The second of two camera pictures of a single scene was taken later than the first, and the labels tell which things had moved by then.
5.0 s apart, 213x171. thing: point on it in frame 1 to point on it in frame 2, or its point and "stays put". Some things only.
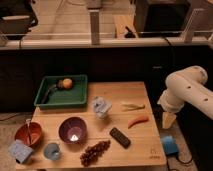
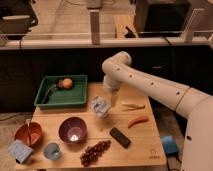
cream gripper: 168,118 to 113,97
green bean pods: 132,107 stays put
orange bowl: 31,135 stays put
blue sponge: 20,152 stays put
